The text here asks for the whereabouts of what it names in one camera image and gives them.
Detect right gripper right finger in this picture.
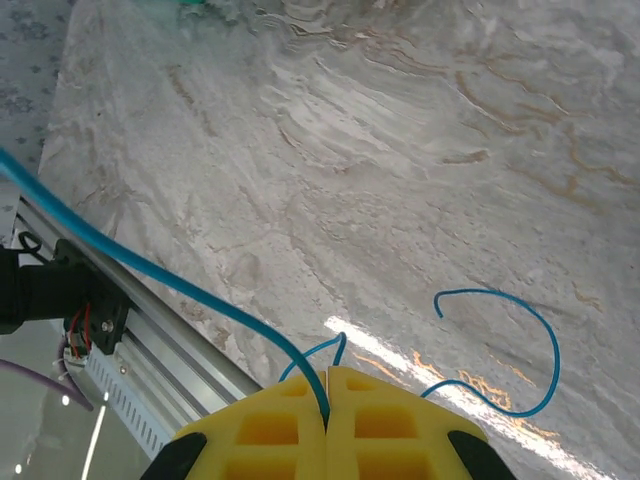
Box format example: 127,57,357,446
327,366,516,480

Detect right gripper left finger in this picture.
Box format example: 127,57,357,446
139,370,329,480

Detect thin blue cable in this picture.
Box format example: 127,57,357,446
0,147,562,431

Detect grey metal panel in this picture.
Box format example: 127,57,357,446
0,319,166,480

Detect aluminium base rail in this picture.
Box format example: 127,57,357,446
13,197,264,416

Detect light blue slotted duct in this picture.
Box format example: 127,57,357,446
63,344,177,457

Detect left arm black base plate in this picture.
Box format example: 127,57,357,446
52,238,132,357

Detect red wires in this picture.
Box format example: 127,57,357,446
69,302,94,359

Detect small black wire loop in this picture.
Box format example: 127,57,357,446
18,232,43,257

